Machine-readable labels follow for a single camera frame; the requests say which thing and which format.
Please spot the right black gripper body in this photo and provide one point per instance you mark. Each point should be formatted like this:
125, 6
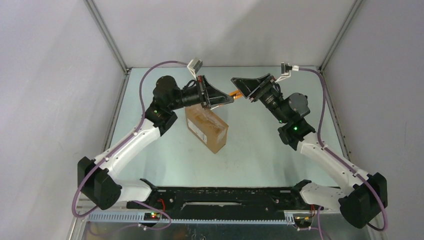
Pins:
263, 89

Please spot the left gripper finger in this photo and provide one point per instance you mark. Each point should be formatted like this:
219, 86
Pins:
212, 91
218, 98

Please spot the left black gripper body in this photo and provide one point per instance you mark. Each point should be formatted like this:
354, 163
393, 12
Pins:
203, 98

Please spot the brown cardboard express box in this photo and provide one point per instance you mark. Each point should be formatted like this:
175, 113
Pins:
207, 126

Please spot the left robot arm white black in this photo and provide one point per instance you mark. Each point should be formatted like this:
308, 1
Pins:
98, 178

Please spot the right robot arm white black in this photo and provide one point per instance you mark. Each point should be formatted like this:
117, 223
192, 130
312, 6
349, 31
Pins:
359, 196

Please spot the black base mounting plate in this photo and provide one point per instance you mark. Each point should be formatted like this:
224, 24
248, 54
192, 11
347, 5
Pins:
231, 203

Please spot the left controller board with leds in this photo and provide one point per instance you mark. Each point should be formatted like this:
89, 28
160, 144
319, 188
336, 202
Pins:
152, 216

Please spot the controller board with leds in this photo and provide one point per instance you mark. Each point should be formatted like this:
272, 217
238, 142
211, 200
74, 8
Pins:
152, 216
303, 222

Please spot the right controller board with leds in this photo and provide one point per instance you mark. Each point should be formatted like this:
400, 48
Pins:
303, 222

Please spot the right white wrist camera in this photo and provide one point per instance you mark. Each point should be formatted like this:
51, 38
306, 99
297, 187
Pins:
286, 70

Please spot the right aluminium frame post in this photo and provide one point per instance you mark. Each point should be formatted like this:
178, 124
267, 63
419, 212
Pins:
347, 22

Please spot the aluminium frame post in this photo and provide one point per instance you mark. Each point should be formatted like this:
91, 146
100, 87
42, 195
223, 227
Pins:
105, 32
347, 22

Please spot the left aluminium frame post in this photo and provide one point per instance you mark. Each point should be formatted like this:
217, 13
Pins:
105, 32

